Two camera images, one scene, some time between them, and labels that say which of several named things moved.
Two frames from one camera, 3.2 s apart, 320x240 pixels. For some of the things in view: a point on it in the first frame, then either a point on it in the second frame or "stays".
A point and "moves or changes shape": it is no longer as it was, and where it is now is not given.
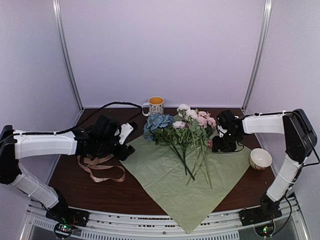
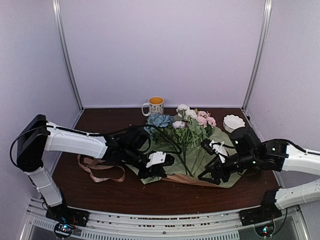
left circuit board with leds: [63, 230] stays
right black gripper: [217, 145] → [213, 170]
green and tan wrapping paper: [188, 183] moves or changes shape
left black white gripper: [123, 154] → [155, 169]
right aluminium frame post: [265, 31] stays
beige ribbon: [89, 163] stays
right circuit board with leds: [265, 230] stays
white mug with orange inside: [156, 105] stays
